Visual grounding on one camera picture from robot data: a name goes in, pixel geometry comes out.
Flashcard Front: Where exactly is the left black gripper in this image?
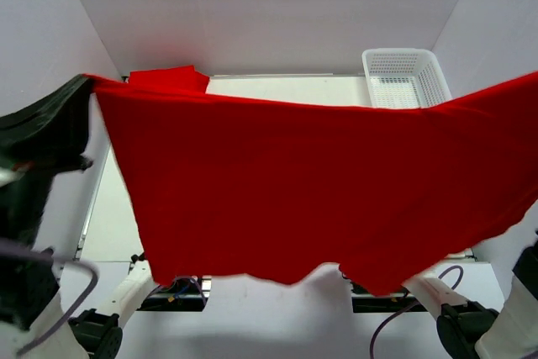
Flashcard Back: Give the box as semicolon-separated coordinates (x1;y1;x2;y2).
0;68;97;250

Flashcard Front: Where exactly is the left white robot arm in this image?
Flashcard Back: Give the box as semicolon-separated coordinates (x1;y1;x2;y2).
1;75;178;358

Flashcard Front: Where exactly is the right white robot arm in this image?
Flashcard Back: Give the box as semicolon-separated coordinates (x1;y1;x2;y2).
379;245;537;358

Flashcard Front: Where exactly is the folded red t shirt stack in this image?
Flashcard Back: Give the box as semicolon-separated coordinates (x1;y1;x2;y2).
128;66;210;93

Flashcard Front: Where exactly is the white plastic basket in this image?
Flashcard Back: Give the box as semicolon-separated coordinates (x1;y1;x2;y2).
361;48;452;109

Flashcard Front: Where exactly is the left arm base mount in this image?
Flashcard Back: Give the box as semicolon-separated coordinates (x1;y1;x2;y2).
138;277;212;313

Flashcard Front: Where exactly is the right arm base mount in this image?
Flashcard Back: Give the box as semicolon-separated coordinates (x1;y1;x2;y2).
342;274;425;314

